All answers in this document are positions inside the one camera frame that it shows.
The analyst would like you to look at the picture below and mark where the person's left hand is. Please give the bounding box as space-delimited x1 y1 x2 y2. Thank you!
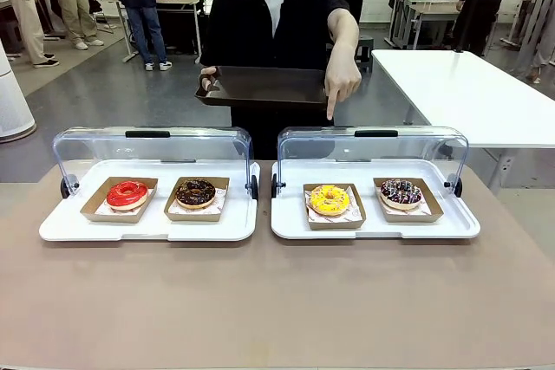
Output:
323 44 362 121

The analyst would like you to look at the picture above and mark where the person's right hand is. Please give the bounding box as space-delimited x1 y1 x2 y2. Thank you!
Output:
199 66 218 92

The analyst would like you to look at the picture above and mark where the dark brown serving tray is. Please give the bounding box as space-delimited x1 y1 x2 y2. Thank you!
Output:
194 65 330 112

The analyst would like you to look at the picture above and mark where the yellow glazed sprinkle donut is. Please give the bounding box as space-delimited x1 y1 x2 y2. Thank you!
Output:
310 184 351 217

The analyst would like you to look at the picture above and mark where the person's left forearm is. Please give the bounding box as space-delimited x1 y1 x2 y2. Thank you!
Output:
325 8 361 49

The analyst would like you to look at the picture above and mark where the person's torso in black shirt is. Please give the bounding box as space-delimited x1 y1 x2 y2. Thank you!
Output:
199 0 361 161

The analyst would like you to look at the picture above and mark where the chocolate donut with sprinkles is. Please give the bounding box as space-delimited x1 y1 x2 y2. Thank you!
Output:
174 178 217 210

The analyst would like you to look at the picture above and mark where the dark donut with white drizzle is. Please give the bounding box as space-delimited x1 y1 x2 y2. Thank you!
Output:
379 178 423 211

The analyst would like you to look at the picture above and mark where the kraft paper donut box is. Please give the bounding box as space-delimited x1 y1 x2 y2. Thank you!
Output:
80 176 160 224
163 176 231 223

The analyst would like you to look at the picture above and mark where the red glazed donut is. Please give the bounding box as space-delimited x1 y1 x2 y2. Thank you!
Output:
106 179 150 211

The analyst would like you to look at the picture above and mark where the chocolate sprinkled donut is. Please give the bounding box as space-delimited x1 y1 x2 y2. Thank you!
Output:
373 177 445 224

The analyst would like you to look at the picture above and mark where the dark grey step stool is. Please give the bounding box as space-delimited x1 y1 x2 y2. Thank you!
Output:
355 35 375 74

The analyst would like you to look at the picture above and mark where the clear display case lid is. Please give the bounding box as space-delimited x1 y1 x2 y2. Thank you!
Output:
271 126 470 198
52 126 259 201

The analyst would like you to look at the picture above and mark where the grey background workbench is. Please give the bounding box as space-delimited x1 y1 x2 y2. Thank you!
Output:
388 0 461 49

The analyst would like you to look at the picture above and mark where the white rectangular table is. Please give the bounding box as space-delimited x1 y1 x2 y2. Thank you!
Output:
371 49 555 191

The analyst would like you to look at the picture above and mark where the bystander in khaki trousers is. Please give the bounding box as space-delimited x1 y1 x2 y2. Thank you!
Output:
47 0 105 51

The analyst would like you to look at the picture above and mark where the white display case base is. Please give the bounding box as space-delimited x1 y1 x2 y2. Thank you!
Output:
271 159 481 241
38 159 261 243

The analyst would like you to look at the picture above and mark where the bystander in beige trousers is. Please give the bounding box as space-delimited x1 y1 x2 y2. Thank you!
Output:
0 0 60 69

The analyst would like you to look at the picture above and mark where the white cylindrical air purifier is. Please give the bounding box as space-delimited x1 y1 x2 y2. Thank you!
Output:
0 38 37 145

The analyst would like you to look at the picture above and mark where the bystander in grey robe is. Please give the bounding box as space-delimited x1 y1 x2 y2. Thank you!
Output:
518 0 555 83

